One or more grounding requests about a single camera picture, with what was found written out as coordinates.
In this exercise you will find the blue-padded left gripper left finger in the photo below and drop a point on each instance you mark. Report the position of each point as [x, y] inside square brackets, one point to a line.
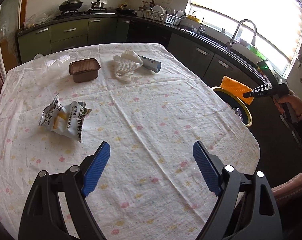
[42, 216]

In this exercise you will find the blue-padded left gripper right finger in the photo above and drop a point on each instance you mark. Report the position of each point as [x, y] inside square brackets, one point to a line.
[246, 207]

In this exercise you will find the orange waffle sponge cloth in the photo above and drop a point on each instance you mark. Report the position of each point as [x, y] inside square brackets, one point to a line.
[237, 89]

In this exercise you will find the torn snack wrapper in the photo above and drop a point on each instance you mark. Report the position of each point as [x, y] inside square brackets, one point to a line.
[65, 120]

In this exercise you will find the blue white toothpaste tube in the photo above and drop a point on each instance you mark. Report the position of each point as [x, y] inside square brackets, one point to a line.
[151, 64]

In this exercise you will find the clear plastic cup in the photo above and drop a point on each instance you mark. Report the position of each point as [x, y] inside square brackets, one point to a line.
[51, 66]

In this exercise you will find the white paper towel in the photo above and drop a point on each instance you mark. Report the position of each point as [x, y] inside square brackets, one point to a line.
[126, 64]

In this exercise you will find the yellow rimmed trash bin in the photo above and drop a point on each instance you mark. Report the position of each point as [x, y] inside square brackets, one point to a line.
[239, 108]

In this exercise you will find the dark green kitchen cabinets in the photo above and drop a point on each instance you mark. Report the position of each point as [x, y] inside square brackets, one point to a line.
[206, 56]

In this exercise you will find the person's right hand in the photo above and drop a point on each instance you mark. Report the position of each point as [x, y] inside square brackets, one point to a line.
[290, 99]

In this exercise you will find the small chrome water tap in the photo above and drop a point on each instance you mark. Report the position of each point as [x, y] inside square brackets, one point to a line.
[200, 28]

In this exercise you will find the white floral tablecloth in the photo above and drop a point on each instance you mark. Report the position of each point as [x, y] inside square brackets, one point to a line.
[151, 187]

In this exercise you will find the dish drying rack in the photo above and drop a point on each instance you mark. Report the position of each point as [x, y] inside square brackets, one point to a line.
[161, 17]

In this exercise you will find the brown plastic food tray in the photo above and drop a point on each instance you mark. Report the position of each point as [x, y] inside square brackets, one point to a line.
[84, 70]

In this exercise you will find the black wok with lid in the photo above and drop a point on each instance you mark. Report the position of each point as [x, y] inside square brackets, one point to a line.
[70, 5]

